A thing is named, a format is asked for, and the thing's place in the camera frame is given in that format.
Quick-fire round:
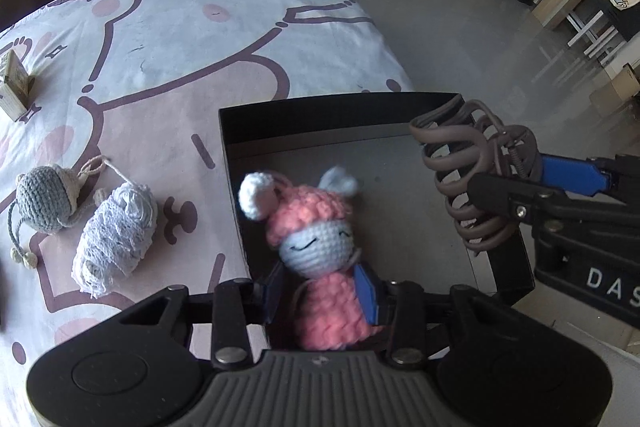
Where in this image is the brown hair claw clip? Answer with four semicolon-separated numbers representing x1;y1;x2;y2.
410;99;543;255

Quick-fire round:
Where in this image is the grey crochet mouse toy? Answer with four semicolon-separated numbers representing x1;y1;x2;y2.
7;155;108;268

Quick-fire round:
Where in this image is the printed blanket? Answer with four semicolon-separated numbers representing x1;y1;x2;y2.
0;0;416;427

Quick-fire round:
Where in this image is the pink crochet doll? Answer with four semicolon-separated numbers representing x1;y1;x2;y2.
239;164;386;352

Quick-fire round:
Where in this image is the black storage box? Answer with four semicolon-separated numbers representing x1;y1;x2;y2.
218;93;536;353

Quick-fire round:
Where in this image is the white chair frame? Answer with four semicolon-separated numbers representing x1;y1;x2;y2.
565;2;619;60

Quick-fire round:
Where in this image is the small cardboard box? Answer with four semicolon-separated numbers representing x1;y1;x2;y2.
0;49;36;122

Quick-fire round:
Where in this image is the brown cardboard carton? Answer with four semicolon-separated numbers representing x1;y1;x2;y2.
590;63;640;112

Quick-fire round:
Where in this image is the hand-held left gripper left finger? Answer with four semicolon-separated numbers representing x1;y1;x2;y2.
114;264;287;370

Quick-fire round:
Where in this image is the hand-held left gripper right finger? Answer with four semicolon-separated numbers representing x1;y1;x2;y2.
352;262;518;370

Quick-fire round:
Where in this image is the white lace bundle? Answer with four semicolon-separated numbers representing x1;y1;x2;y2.
71;181;160;299

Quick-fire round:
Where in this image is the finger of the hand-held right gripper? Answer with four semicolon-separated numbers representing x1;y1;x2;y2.
538;152;640;202
470;172;640;233

